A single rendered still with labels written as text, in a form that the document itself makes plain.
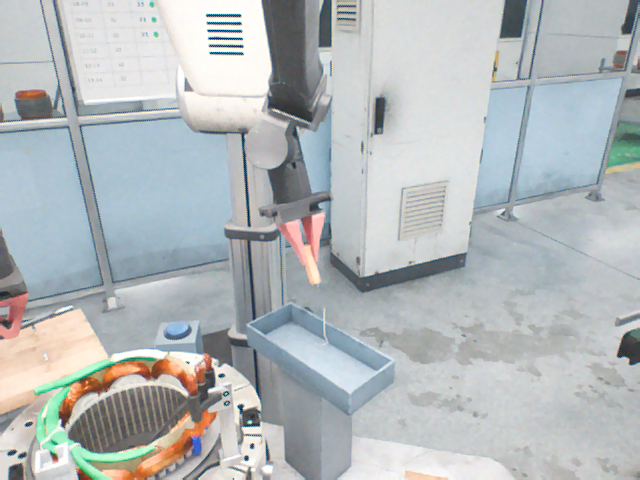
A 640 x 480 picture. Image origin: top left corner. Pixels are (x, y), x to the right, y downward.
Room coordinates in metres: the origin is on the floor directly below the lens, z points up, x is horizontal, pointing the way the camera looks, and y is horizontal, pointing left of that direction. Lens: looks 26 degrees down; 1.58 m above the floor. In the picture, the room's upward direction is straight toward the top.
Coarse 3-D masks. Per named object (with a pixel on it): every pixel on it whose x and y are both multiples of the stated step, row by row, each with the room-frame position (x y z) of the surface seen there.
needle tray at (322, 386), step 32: (256, 320) 0.76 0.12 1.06; (288, 320) 0.81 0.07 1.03; (320, 320) 0.76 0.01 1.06; (288, 352) 0.67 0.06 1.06; (320, 352) 0.72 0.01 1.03; (352, 352) 0.71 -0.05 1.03; (288, 384) 0.69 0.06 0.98; (320, 384) 0.61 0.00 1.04; (352, 384) 0.64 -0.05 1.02; (384, 384) 0.63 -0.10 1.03; (288, 416) 0.69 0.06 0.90; (320, 416) 0.63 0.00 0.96; (288, 448) 0.69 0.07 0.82; (320, 448) 0.63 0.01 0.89
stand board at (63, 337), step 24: (72, 312) 0.79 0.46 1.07; (24, 336) 0.71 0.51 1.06; (48, 336) 0.71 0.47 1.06; (72, 336) 0.71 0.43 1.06; (0, 360) 0.65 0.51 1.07; (24, 360) 0.65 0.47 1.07; (72, 360) 0.65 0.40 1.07; (96, 360) 0.65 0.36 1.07; (0, 384) 0.59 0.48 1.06; (24, 384) 0.59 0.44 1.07; (0, 408) 0.56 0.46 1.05
